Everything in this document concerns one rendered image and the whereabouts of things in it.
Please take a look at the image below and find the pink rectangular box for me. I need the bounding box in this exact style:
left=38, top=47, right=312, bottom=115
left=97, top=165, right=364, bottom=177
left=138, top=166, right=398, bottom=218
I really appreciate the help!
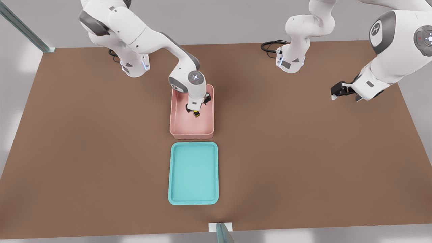
left=169, top=84, right=215, bottom=140

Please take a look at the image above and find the pale blue-green tray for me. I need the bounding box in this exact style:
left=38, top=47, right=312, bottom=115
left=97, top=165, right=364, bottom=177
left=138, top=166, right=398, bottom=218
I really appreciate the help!
left=168, top=142, right=219, bottom=205

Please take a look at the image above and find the silver frame post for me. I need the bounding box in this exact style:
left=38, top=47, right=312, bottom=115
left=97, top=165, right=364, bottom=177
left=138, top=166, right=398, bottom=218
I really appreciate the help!
left=0, top=2, right=55, bottom=53
left=208, top=222, right=235, bottom=243

